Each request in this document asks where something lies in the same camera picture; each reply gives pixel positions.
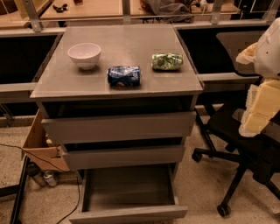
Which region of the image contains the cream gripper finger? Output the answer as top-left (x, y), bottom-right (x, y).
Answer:
top-left (239, 80), bottom-right (280, 137)
top-left (235, 43), bottom-right (257, 65)

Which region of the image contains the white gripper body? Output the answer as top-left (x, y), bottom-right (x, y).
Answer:
top-left (254, 17), bottom-right (280, 79)

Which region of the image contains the crushed green soda can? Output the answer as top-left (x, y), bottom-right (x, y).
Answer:
top-left (151, 53), bottom-right (183, 71)

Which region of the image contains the grey top drawer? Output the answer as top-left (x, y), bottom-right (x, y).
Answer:
top-left (42, 112), bottom-right (195, 144)

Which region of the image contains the grey drawer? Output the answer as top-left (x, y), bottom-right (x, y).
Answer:
top-left (42, 112), bottom-right (195, 144)
top-left (62, 144), bottom-right (185, 170)
top-left (69, 164), bottom-right (187, 224)

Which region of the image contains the crushed blue soda can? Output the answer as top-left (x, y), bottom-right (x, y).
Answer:
top-left (107, 66), bottom-right (141, 87)

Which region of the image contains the grey drawer cabinet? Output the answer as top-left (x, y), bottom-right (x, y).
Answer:
top-left (30, 24), bottom-right (204, 176)

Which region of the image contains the grey middle drawer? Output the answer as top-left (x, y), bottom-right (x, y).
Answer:
top-left (62, 144), bottom-right (185, 170)

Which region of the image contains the grey bottom drawer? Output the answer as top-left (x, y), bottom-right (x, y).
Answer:
top-left (69, 164), bottom-right (187, 224)

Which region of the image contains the black office chair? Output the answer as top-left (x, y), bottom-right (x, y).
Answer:
top-left (191, 30), bottom-right (280, 219)

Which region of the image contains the grey cloth on desk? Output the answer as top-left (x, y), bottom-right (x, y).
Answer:
top-left (139, 0), bottom-right (194, 23)

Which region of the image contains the white ceramic bowl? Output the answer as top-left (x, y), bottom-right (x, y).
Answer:
top-left (67, 43), bottom-right (102, 70)

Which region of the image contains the black object on desk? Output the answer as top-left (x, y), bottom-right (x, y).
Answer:
top-left (52, 3), bottom-right (67, 13)

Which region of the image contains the white bottle on floor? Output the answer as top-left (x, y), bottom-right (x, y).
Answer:
top-left (44, 171), bottom-right (58, 187)

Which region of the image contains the brown cardboard box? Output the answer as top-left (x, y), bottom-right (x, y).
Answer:
top-left (23, 111), bottom-right (70, 172)

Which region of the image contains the dark bottle on floor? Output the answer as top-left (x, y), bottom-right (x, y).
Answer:
top-left (26, 162), bottom-right (46, 187)

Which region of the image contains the black floor cable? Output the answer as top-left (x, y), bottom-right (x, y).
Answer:
top-left (0, 143), bottom-right (81, 224)

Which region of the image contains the black metal frame leg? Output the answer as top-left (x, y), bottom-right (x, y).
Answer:
top-left (0, 157), bottom-right (30, 224)

